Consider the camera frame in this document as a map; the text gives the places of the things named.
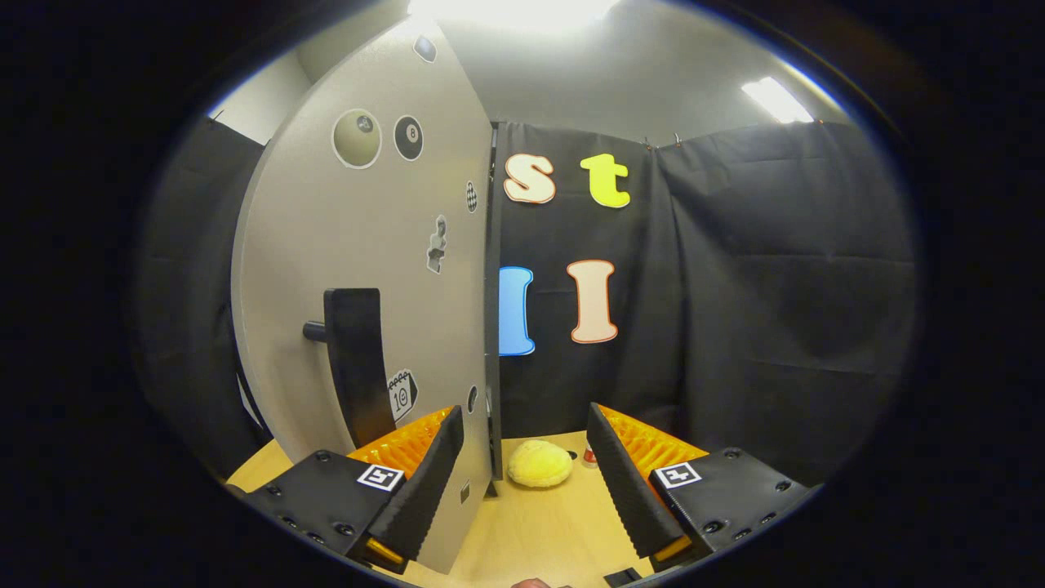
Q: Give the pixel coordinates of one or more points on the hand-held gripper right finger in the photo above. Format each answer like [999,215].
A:
[624,490]

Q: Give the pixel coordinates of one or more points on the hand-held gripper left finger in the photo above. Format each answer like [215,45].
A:
[424,494]

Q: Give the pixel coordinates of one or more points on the beige shoe cabinet door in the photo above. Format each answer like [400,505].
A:
[326,229]

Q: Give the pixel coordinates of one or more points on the small red-capped bottle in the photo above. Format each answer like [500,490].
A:
[589,457]

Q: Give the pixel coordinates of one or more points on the yellow bumpy bread toy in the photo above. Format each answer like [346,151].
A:
[539,464]

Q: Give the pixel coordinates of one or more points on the narrow ceiling light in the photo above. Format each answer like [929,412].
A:
[775,100]

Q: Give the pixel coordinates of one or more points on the large ceiling light panel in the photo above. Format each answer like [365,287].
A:
[514,8]

